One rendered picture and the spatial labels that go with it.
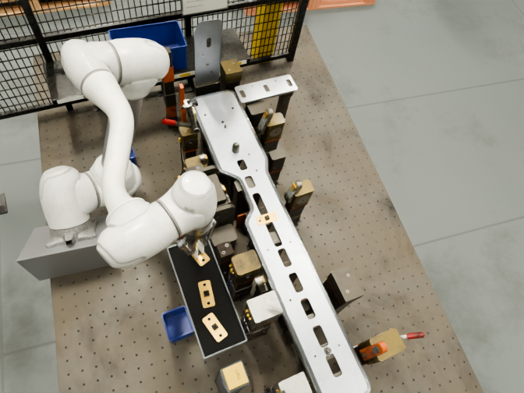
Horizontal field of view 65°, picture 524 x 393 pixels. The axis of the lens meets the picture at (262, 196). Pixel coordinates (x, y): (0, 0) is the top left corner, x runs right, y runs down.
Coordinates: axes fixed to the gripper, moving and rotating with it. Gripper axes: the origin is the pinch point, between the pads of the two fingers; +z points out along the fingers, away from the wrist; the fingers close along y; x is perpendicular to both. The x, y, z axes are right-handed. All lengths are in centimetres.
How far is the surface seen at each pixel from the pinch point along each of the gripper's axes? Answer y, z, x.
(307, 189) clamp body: 53, 20, -2
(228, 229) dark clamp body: 16.6, 16.0, 3.7
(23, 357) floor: -80, 124, 47
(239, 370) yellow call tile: -12.0, 7.9, -35.1
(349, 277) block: 41, 21, -38
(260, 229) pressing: 28.7, 24.0, -1.7
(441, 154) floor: 218, 125, -19
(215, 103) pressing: 54, 24, 57
